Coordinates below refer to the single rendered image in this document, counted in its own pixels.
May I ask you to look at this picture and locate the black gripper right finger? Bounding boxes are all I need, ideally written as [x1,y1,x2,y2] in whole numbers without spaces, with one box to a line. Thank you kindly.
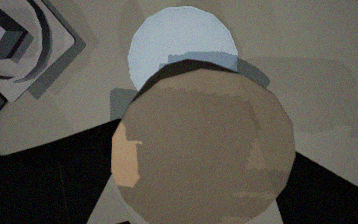
[276,151,358,224]

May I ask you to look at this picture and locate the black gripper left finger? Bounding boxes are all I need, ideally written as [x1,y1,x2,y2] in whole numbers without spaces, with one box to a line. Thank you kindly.
[0,118,121,224]

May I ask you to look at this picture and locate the brown cylinder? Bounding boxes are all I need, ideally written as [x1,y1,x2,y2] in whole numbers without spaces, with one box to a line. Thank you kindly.
[111,59,296,224]

